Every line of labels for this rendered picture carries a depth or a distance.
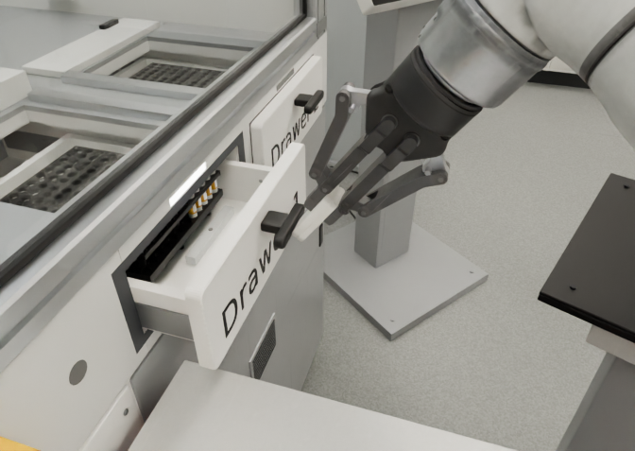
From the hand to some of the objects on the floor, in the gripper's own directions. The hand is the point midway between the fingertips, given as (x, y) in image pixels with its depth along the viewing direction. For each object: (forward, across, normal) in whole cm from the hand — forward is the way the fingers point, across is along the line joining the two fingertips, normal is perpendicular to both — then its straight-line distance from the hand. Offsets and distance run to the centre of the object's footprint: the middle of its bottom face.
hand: (317, 212), depth 55 cm
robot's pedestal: (+47, -95, -18) cm, 108 cm away
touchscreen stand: (+78, -51, -96) cm, 134 cm away
